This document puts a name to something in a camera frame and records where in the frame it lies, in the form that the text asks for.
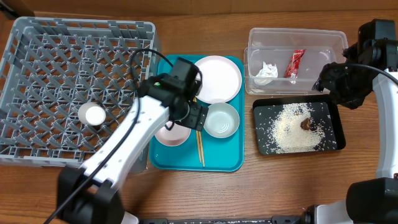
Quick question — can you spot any cooked white rice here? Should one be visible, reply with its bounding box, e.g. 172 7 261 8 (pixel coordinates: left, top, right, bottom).
253 102 337 155

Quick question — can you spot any red snack wrapper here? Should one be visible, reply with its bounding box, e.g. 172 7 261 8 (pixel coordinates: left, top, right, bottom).
284 49 306 84

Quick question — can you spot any white tissue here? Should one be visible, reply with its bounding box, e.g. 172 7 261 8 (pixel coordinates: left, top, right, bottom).
254 62 278 86

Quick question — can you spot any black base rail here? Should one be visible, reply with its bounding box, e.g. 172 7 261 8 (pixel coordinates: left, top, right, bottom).
121 212 313 224

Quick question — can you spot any left wooden chopstick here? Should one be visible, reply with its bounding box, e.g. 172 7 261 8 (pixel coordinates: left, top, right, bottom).
193 97 202 163

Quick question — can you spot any pink shallow bowl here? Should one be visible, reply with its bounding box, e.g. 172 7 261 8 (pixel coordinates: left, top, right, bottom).
155 124 191 146

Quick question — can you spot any grey-green bowl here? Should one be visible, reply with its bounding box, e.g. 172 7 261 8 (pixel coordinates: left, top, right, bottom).
204 103 240 138

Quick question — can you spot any white small cup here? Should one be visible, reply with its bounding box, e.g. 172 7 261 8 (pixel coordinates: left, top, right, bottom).
78 102 106 126

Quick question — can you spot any large white plate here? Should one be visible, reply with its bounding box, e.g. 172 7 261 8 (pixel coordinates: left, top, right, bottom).
195 55 243 104

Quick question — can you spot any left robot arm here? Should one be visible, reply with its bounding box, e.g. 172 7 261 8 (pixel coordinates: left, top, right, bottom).
46 58 208 223

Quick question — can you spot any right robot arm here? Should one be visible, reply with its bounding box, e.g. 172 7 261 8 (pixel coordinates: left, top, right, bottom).
300 19 397 224

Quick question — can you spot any black waste tray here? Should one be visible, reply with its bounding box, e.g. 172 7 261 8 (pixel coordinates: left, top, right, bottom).
252 95 346 151

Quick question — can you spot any brown meat piece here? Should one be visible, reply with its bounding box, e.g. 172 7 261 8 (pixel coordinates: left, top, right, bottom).
300 118 311 131

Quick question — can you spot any wooden chopstick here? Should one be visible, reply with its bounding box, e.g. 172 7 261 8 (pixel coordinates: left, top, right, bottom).
193 97 202 163
194 96 206 167

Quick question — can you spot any right wooden chopstick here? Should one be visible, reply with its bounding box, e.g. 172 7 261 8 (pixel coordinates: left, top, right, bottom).
194 96 206 167

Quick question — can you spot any grey dish rack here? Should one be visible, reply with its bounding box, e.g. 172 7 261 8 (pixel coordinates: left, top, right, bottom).
1 17 161 167

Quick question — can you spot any clear plastic bin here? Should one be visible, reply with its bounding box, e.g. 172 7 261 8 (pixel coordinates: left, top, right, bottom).
244 28 348 96

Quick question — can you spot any teal serving tray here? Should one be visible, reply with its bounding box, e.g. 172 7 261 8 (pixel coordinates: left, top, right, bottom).
149 54 246 173

